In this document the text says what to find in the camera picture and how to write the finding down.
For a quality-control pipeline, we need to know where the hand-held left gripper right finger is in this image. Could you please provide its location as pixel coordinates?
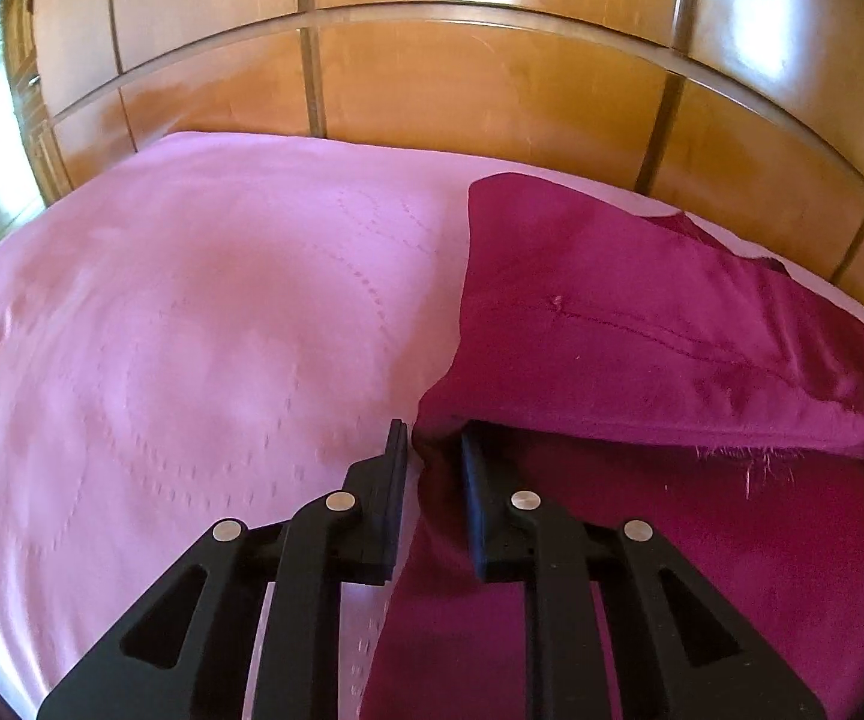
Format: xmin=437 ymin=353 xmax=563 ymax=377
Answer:
xmin=460 ymin=427 xmax=827 ymax=720

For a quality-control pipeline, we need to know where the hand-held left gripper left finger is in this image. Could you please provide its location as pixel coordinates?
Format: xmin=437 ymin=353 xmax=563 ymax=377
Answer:
xmin=36 ymin=418 xmax=410 ymax=720

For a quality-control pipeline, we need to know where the maroon garment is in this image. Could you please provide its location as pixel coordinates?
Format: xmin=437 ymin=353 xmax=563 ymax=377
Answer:
xmin=357 ymin=172 xmax=864 ymax=720

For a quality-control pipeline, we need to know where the pink bedspread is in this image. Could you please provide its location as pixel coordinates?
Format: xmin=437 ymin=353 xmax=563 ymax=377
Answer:
xmin=0 ymin=131 xmax=864 ymax=720

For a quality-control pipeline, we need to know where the wooden wardrobe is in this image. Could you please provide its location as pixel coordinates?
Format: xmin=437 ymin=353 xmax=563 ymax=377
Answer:
xmin=27 ymin=0 xmax=864 ymax=331

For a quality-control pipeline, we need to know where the wooden panelled door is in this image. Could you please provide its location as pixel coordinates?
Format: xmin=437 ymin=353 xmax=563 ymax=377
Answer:
xmin=0 ymin=0 xmax=73 ymax=211

